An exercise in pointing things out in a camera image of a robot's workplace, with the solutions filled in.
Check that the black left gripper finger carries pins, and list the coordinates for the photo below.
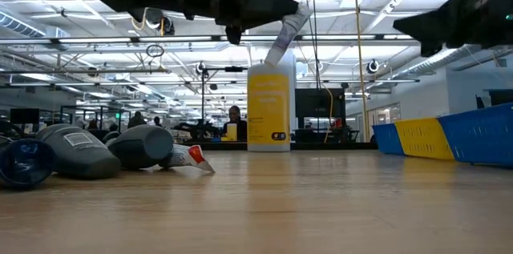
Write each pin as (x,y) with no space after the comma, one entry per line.
(268,5)

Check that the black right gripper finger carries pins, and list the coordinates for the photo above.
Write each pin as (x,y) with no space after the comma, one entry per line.
(429,27)

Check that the small white toothpaste tube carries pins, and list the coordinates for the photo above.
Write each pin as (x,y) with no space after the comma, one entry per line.
(186,157)

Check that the dark blue packet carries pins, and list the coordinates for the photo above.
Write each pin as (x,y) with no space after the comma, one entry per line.
(24,164)

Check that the yellow label wipes canister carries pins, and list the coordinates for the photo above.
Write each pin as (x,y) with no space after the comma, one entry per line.
(268,106)

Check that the small yellow plastic basket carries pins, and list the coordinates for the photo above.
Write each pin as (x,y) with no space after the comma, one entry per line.
(422,138)

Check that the black monitor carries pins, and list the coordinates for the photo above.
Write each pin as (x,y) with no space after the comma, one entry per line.
(320,103)

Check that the small blue plastic basket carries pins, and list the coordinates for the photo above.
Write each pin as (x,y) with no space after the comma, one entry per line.
(388,138)
(481,134)

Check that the person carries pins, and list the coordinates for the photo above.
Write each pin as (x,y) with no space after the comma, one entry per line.
(158,122)
(137,121)
(235,119)

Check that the yellow box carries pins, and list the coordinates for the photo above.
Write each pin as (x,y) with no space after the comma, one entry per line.
(231,131)

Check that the black camera stand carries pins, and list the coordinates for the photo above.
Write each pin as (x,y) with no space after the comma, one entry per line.
(203,97)

